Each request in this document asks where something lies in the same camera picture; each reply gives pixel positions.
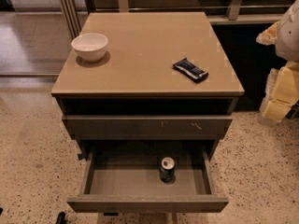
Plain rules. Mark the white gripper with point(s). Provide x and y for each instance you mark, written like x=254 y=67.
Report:
x=289 y=37

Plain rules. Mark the blue pepsi can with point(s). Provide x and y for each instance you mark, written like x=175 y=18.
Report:
x=167 y=169

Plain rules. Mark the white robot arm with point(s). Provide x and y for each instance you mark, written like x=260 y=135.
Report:
x=286 y=47

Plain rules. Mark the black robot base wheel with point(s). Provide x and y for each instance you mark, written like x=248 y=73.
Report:
x=294 y=111

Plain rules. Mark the tan drawer cabinet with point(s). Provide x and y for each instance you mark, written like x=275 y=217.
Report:
x=136 y=76

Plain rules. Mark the open grey middle drawer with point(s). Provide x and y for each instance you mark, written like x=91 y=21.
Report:
x=127 y=180

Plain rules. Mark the closed grey top drawer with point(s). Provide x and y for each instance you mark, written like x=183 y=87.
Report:
x=83 y=127

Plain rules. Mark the wooden bench with metal legs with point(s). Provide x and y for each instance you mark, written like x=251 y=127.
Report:
x=218 y=11

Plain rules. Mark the dark blue snack bar wrapper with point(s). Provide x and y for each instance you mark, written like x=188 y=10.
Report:
x=190 y=70

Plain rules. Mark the white ceramic bowl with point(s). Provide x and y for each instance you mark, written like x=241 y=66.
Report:
x=90 y=47

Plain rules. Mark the black object bottom left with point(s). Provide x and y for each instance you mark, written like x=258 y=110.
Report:
x=61 y=218

